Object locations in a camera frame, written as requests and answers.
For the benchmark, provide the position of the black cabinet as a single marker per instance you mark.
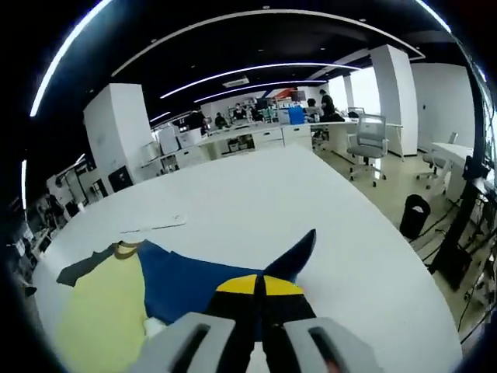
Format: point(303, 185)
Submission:
point(120, 178)

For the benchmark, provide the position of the red blue wall banner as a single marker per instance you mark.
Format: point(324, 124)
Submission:
point(285, 93)

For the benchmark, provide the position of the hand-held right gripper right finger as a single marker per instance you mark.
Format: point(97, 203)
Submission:
point(310, 346)

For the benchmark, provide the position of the white square pillar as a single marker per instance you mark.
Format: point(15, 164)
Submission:
point(116, 124)
point(394, 97)

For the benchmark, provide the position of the black trash bin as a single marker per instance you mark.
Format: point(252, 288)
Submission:
point(415, 217)

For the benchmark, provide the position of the small white desk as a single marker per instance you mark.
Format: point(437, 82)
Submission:
point(450, 155)

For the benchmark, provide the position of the yellow blue garment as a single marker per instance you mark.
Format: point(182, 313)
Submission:
point(182, 279)

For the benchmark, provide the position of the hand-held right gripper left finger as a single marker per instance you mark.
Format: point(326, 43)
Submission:
point(202, 342)

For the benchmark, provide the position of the long white workbench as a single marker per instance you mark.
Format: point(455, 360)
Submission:
point(264, 138)

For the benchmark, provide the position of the white storage box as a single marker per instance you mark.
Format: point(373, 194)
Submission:
point(190, 139)

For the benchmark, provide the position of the black equipment stand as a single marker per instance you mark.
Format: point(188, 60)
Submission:
point(454, 241)

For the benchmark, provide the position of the ceiling air vent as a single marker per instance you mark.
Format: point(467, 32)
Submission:
point(236, 81)

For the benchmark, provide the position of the grey mesh office chair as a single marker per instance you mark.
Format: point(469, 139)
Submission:
point(369, 140)
point(431, 159)

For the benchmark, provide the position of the white appliance box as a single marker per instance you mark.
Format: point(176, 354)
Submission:
point(169, 140)

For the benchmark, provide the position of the blue bin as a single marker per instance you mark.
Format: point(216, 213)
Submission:
point(296, 116)

